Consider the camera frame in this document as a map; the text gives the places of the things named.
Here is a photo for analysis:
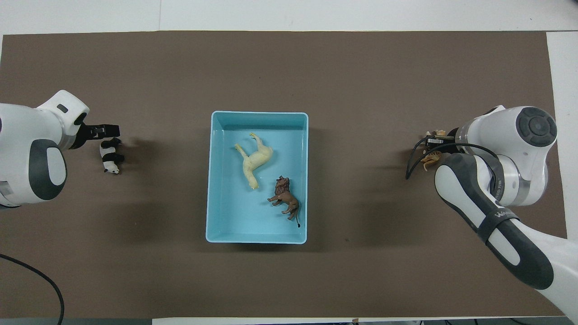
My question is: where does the black white panda toy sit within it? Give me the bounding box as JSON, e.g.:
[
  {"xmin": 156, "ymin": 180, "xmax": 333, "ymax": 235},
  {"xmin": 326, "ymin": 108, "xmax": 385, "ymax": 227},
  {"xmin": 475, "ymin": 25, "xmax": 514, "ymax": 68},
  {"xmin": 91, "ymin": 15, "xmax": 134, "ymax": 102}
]
[{"xmin": 99, "ymin": 137, "xmax": 127, "ymax": 175}]

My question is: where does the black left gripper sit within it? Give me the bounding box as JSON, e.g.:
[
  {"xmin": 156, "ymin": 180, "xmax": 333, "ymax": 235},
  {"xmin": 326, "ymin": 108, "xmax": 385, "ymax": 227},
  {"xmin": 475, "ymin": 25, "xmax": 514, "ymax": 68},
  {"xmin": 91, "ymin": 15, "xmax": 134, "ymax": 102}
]
[{"xmin": 68, "ymin": 123, "xmax": 121, "ymax": 150}]

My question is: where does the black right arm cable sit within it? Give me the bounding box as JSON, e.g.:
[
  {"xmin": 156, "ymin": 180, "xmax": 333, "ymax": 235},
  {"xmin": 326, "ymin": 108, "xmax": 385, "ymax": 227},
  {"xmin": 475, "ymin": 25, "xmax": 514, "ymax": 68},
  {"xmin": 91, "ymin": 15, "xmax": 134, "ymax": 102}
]
[{"xmin": 405, "ymin": 135, "xmax": 499, "ymax": 199}]

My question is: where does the orange striped tiger toy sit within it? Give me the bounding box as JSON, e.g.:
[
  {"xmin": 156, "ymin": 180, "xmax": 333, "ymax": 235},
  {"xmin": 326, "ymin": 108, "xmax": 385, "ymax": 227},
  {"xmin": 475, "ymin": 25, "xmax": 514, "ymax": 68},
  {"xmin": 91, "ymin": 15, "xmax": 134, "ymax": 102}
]
[{"xmin": 420, "ymin": 130, "xmax": 447, "ymax": 172}]

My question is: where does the cream horse toy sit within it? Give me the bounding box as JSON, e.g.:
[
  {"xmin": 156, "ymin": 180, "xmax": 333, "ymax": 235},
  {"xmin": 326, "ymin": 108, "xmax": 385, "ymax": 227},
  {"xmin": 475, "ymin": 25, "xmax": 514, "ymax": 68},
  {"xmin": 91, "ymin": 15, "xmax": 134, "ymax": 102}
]
[{"xmin": 234, "ymin": 132, "xmax": 274, "ymax": 190}]

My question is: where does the brown lion toy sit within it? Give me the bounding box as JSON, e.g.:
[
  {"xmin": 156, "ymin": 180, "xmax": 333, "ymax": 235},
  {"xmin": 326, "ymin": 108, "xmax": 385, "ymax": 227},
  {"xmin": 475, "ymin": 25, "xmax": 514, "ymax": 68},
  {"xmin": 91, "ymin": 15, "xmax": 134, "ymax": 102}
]
[{"xmin": 267, "ymin": 176, "xmax": 302, "ymax": 229}]

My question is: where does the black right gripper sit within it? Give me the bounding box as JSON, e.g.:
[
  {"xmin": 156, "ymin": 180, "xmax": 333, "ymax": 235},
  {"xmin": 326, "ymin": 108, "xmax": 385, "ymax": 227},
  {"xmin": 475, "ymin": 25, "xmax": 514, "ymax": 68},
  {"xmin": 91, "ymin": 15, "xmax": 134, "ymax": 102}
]
[{"xmin": 426, "ymin": 129, "xmax": 462, "ymax": 149}]

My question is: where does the brown table mat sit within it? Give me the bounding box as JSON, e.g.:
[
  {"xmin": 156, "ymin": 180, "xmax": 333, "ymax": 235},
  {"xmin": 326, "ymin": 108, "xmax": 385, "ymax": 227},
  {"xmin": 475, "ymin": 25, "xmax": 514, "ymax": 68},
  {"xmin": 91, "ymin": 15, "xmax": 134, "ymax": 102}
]
[{"xmin": 0, "ymin": 30, "xmax": 568, "ymax": 319}]

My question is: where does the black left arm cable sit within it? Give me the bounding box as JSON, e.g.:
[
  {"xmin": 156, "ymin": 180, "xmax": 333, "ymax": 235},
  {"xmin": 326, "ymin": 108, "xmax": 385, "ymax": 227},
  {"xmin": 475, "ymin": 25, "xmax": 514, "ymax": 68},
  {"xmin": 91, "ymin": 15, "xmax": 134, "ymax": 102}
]
[{"xmin": 0, "ymin": 253, "xmax": 65, "ymax": 325}]

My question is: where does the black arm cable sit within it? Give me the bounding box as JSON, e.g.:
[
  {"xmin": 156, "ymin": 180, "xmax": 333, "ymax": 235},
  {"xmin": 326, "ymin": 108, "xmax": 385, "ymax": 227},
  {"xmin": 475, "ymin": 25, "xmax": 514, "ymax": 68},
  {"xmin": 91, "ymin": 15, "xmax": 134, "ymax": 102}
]
[
  {"xmin": 0, "ymin": 253, "xmax": 65, "ymax": 325},
  {"xmin": 405, "ymin": 135, "xmax": 499, "ymax": 199}
]

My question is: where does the light blue storage box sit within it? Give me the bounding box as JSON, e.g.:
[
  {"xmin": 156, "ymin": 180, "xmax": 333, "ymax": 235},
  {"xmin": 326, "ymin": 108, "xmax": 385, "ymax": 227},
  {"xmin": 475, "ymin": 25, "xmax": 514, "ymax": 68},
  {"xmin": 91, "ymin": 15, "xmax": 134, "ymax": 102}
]
[{"xmin": 205, "ymin": 111, "xmax": 309, "ymax": 245}]

